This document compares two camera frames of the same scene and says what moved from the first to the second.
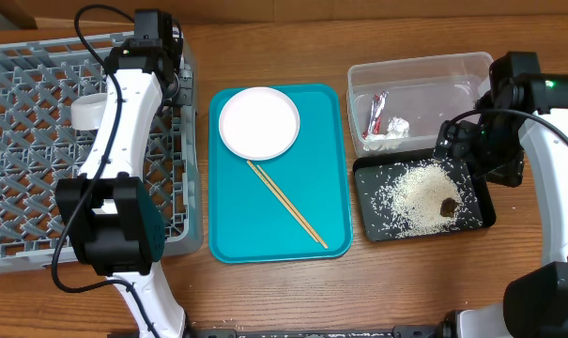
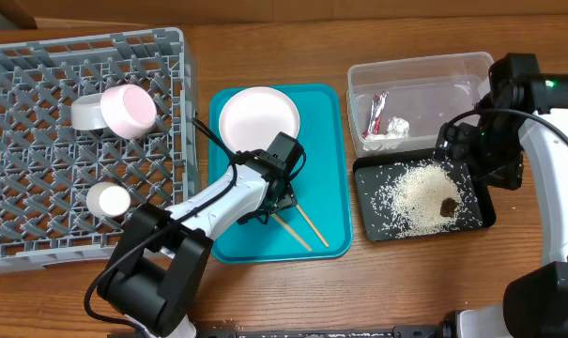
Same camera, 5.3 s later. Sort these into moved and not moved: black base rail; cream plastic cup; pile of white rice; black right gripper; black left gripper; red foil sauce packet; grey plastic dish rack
Moved: cream plastic cup; black left gripper
Not moved: black base rail; red foil sauce packet; grey plastic dish rack; black right gripper; pile of white rice
